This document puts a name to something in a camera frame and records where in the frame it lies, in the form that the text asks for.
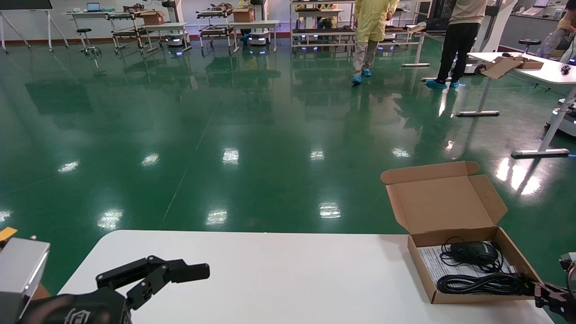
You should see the walking person in yellow coat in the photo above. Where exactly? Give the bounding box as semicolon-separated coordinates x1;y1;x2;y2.
350;0;401;86

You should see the white table with metal legs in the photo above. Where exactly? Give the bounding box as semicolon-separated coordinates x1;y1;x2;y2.
456;51;576;159
229;20;281;53
401;25;453;83
142;22;193;53

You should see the black wired computer mouse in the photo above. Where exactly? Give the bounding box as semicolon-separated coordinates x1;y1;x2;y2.
439;237;505;274

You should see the seated person in yellow coat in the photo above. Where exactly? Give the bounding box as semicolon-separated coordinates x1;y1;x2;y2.
314;4;343;30
538;4;576;63

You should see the brown cardboard box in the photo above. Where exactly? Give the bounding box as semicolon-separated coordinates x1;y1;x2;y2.
139;10;167;26
232;7;256;23

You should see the black round stool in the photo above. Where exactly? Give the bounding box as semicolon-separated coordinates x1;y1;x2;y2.
75;28;102;57
517;38;542;55

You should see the long white desk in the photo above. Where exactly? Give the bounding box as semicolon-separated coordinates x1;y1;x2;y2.
63;9;138;27

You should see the coiled black power cable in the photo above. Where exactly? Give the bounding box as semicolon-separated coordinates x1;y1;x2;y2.
436;272;537;297

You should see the dark screen on stand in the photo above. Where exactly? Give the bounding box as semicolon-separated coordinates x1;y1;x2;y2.
0;0;71;53

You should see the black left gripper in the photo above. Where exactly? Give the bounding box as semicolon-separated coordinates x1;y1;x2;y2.
18;256;211;324

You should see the white paper manual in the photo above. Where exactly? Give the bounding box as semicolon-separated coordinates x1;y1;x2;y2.
418;245;518;294

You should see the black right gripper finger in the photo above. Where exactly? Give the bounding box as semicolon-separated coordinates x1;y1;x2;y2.
535;294;576;323
532;281;569;299

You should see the grey counter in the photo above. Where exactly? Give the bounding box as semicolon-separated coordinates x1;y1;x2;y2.
499;12;564;51

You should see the person in black trousers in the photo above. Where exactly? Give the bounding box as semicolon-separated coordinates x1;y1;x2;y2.
425;0;489;90

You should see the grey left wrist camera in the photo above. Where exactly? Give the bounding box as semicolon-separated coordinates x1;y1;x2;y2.
0;238;51;324

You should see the metal trolley cart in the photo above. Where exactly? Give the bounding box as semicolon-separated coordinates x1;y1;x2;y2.
107;11;152;55
196;6;235;53

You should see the cardboard storage box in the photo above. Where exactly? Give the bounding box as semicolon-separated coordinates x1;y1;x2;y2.
380;161;544;305

